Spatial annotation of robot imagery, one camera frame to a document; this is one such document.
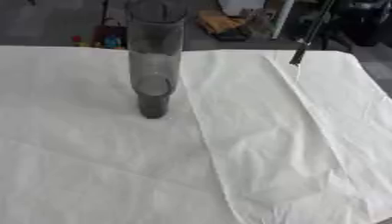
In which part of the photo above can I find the tall grey glass vase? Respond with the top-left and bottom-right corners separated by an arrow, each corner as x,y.
123,0 -> 190,120

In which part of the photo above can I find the tan cardboard box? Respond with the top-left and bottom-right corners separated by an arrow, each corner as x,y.
196,10 -> 255,42

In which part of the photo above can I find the dark red bag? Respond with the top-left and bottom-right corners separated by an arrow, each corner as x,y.
90,17 -> 129,50

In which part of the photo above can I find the white pole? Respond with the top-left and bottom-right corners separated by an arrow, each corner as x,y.
269,0 -> 298,40

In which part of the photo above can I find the black tripod leg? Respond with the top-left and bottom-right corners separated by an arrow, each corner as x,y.
288,0 -> 337,67

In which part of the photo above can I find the small red and yellow toy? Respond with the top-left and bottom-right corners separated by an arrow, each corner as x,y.
70,35 -> 92,48

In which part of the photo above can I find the black chair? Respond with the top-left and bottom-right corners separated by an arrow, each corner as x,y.
325,0 -> 392,47

